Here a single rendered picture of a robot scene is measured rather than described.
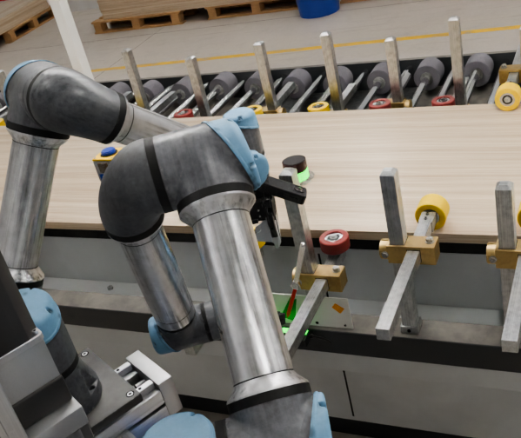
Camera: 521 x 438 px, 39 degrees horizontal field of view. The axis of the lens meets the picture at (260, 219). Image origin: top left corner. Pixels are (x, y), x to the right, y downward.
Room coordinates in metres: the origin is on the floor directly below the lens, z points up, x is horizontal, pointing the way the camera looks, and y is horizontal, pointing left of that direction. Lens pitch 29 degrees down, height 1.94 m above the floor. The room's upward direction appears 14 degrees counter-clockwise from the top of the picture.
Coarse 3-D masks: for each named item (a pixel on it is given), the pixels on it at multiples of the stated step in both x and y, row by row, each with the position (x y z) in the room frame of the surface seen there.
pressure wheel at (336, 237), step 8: (328, 232) 1.70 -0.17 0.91; (336, 232) 1.69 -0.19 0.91; (344, 232) 1.68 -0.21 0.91; (320, 240) 1.67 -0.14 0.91; (328, 240) 1.66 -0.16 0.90; (336, 240) 1.65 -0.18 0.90; (344, 240) 1.64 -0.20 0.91; (328, 248) 1.64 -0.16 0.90; (336, 248) 1.63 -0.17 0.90; (344, 248) 1.64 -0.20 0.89
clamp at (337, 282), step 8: (320, 264) 1.61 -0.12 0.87; (320, 272) 1.58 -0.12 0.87; (328, 272) 1.57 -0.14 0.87; (344, 272) 1.57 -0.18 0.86; (304, 280) 1.58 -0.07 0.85; (312, 280) 1.57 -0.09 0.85; (328, 280) 1.55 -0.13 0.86; (336, 280) 1.54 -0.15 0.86; (344, 280) 1.56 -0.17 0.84; (304, 288) 1.59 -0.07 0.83; (336, 288) 1.54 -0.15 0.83
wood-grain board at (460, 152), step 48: (0, 144) 3.11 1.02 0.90; (96, 144) 2.81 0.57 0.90; (288, 144) 2.34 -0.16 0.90; (336, 144) 2.25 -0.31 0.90; (384, 144) 2.15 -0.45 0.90; (432, 144) 2.07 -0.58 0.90; (480, 144) 1.99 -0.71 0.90; (0, 192) 2.57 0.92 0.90; (96, 192) 2.35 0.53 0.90; (336, 192) 1.92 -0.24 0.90; (432, 192) 1.78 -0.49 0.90; (480, 192) 1.72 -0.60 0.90; (480, 240) 1.52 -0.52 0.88
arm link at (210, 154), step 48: (144, 144) 1.00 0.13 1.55; (192, 144) 0.98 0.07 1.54; (240, 144) 0.97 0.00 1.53; (192, 192) 0.93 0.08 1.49; (240, 192) 0.93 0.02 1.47; (240, 240) 0.89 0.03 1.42; (240, 288) 0.83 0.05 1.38; (240, 336) 0.79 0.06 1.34; (240, 384) 0.75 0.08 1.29; (288, 384) 0.73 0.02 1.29; (240, 432) 0.70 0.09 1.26; (288, 432) 0.68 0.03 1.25
